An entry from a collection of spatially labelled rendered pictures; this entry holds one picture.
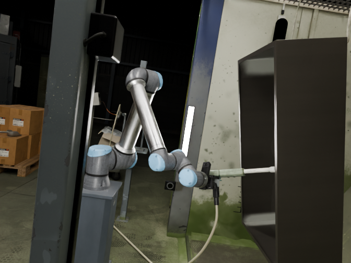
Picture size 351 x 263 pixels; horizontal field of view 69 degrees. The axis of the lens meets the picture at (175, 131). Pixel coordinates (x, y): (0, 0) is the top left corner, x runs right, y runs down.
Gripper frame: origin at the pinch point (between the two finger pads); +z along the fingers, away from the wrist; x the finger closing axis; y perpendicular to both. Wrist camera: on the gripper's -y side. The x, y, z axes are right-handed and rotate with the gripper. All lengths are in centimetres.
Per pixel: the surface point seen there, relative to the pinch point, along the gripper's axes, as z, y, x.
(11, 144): 4, -64, -292
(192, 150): 54, -33, -47
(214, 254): 68, 58, -37
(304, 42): -29, -57, 63
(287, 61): -31, -49, 54
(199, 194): 70, 7, -50
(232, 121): 66, -58, -11
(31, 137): 37, -84, -310
